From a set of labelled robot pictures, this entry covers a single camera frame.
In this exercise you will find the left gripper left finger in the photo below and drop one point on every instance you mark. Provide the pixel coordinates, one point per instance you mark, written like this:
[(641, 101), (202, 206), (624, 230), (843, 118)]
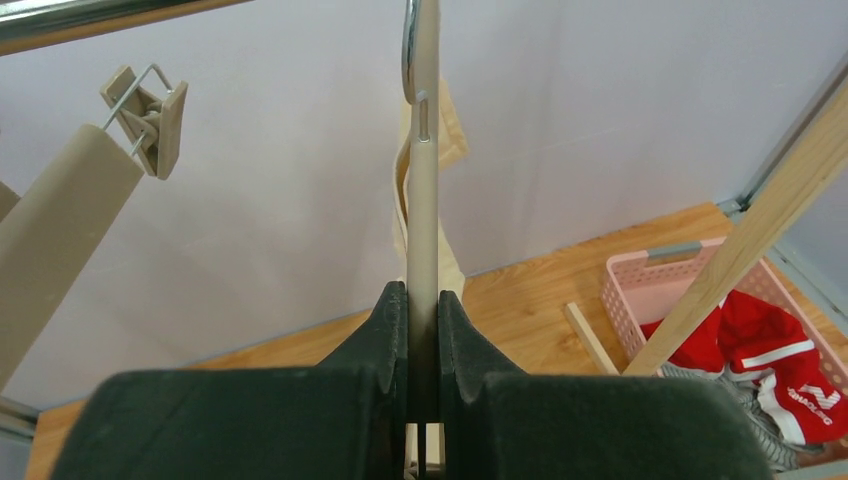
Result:
[(343, 418)]

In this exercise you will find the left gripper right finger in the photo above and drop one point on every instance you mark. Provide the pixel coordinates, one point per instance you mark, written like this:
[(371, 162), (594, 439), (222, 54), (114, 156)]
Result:
[(501, 422)]

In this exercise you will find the red underwear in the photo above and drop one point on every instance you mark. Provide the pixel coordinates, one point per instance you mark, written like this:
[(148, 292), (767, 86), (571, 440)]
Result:
[(764, 350)]

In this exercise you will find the grey striped underwear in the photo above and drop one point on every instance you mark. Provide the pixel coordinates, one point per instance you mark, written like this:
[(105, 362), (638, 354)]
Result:
[(780, 455)]

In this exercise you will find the cream underwear hanger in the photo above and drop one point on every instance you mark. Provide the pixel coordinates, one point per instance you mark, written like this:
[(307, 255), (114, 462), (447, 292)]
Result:
[(420, 79)]

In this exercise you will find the cream underwear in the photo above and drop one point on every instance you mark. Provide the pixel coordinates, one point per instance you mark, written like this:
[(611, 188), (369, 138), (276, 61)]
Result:
[(431, 139)]

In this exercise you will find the pink plastic basket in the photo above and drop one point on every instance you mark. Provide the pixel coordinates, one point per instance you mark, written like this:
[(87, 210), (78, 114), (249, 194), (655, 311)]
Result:
[(641, 288)]

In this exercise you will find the wooden clothes rack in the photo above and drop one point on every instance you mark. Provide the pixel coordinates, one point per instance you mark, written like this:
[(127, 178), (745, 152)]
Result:
[(28, 25)]

